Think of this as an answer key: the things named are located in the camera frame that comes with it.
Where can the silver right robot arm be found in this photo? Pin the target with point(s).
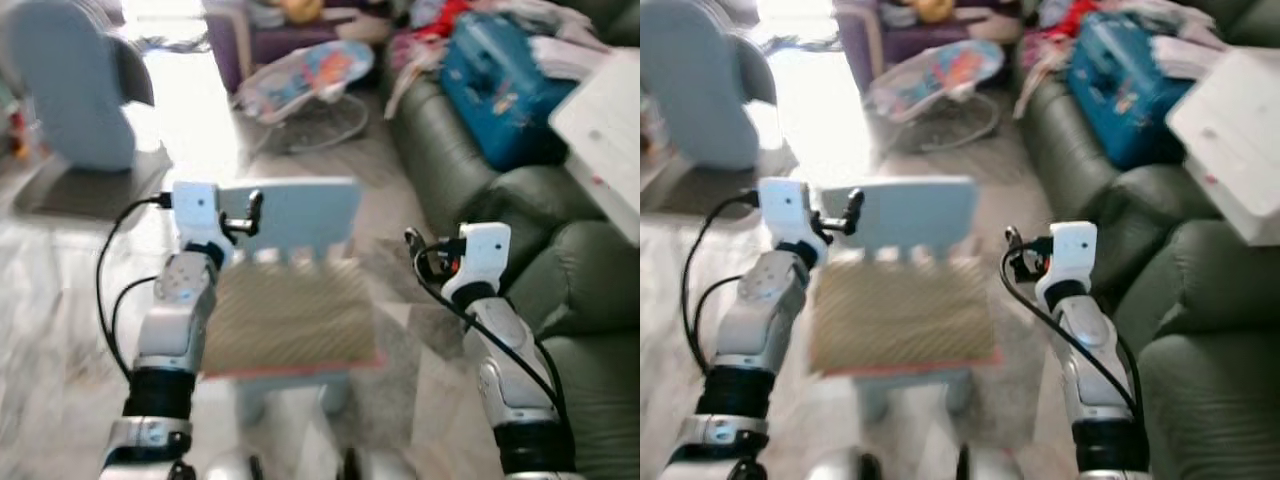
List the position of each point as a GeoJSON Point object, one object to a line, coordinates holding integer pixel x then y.
{"type": "Point", "coordinates": [510, 370]}
{"type": "Point", "coordinates": [1095, 370]}

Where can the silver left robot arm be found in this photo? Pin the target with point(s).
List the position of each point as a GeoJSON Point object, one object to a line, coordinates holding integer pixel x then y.
{"type": "Point", "coordinates": [175, 320]}
{"type": "Point", "coordinates": [755, 320]}

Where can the dark green leather sofa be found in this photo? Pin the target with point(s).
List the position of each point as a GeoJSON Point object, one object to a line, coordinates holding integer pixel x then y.
{"type": "Point", "coordinates": [590, 300]}
{"type": "Point", "coordinates": [1200, 400]}

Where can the small grey chair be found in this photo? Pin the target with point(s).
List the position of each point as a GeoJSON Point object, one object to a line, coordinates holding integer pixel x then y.
{"type": "Point", "coordinates": [905, 210]}
{"type": "Point", "coordinates": [295, 212]}

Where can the colourful baby bouncer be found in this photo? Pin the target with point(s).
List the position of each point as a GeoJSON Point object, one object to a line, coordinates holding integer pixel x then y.
{"type": "Point", "coordinates": [315, 75]}
{"type": "Point", "coordinates": [945, 78]}

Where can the red chair seat pad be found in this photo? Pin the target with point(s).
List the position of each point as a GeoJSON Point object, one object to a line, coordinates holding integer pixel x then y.
{"type": "Point", "coordinates": [905, 368]}
{"type": "Point", "coordinates": [300, 371]}

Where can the blue bag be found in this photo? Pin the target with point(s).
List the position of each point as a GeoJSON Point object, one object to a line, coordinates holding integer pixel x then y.
{"type": "Point", "coordinates": [1120, 90]}
{"type": "Point", "coordinates": [495, 90]}

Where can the purple armchair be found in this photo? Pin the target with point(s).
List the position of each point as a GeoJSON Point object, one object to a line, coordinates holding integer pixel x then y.
{"type": "Point", "coordinates": [900, 42]}
{"type": "Point", "coordinates": [280, 42]}

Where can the yellow toy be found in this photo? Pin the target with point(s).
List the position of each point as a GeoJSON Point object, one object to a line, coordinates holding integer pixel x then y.
{"type": "Point", "coordinates": [932, 8]}
{"type": "Point", "coordinates": [300, 8]}

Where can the silver right robot leg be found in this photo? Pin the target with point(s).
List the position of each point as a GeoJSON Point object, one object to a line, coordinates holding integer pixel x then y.
{"type": "Point", "coordinates": [380, 468]}

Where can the silver robot leg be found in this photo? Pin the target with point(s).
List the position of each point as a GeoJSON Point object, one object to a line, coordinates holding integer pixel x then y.
{"type": "Point", "coordinates": [380, 468]}
{"type": "Point", "coordinates": [840, 468]}
{"type": "Point", "coordinates": [228, 468]}

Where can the white box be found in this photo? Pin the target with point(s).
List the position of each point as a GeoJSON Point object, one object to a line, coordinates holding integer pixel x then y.
{"type": "Point", "coordinates": [1235, 140]}
{"type": "Point", "coordinates": [605, 130]}

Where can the red garment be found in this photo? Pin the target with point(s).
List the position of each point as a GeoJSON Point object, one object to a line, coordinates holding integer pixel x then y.
{"type": "Point", "coordinates": [1072, 18]}
{"type": "Point", "coordinates": [445, 18]}

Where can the white folded cloth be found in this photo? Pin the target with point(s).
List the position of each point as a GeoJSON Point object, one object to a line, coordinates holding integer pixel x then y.
{"type": "Point", "coordinates": [565, 58]}
{"type": "Point", "coordinates": [1185, 58]}

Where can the silver left robot leg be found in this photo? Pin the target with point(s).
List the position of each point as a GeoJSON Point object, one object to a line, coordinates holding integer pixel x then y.
{"type": "Point", "coordinates": [228, 468]}
{"type": "Point", "coordinates": [840, 468]}

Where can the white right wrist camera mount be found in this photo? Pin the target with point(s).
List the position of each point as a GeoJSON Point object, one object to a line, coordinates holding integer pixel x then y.
{"type": "Point", "coordinates": [480, 255]}
{"type": "Point", "coordinates": [1068, 252]}

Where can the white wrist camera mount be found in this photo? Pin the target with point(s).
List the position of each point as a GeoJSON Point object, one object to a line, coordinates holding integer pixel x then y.
{"type": "Point", "coordinates": [480, 255]}
{"type": "Point", "coordinates": [783, 208]}
{"type": "Point", "coordinates": [1068, 252]}
{"type": "Point", "coordinates": [195, 210]}

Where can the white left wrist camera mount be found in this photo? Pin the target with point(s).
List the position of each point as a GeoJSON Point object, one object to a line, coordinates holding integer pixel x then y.
{"type": "Point", "coordinates": [195, 210]}
{"type": "Point", "coordinates": [783, 208]}

